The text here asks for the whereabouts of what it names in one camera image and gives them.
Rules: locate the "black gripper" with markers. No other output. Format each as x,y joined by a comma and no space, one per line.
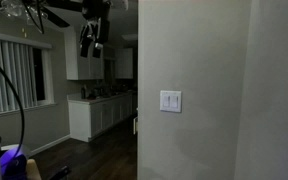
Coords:
99,20

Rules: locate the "white upper kitchen cabinet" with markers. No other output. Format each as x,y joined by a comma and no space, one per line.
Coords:
72,63

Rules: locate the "small white upper cabinet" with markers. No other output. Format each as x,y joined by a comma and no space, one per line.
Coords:
124,63

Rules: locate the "dark bottle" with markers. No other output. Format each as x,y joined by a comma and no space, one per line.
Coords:
83,92

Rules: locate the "dark countertop clutter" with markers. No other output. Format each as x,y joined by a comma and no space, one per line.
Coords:
107,90

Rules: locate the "dark ceiling fan with lights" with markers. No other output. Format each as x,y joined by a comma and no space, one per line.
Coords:
55,17

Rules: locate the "white base kitchen cabinet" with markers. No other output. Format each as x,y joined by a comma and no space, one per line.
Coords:
84,120

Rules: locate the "white blind valance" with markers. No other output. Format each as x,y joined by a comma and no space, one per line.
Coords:
17,40

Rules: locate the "white vertical window blinds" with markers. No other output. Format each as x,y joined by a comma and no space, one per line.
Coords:
10,76

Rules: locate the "white window sill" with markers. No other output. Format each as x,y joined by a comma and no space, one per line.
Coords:
24,109

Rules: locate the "black flat object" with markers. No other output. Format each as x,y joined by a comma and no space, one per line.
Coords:
60,172

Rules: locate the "beige rounded object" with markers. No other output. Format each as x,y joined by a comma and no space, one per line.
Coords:
33,170

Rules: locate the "purple glowing device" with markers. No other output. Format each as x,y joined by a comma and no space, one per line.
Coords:
12,165

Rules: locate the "white double switch plate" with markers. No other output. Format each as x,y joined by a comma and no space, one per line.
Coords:
161,100

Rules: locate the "white rocker light switch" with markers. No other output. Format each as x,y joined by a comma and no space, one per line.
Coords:
166,101
174,101

